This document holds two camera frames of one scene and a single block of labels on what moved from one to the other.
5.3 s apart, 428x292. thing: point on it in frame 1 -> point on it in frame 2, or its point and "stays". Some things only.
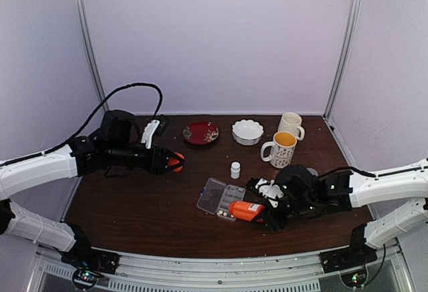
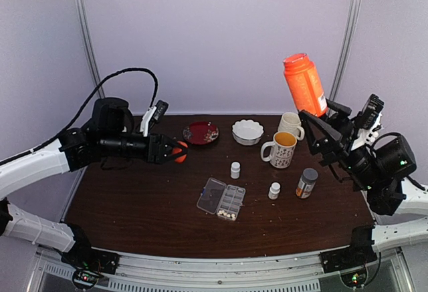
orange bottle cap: [174, 162] -> [176, 150]
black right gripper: [272, 222] -> [340, 140]
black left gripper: [158, 167] -> [156, 151]
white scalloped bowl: [247, 132] stays
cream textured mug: [291, 122] stays
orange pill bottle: [245, 210] -> [304, 84]
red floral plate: [200, 132] stays
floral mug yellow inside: [283, 149] stays
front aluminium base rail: [394, 270] stays
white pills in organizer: [225, 214] stays
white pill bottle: [235, 170] stays
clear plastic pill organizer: [217, 196] stays
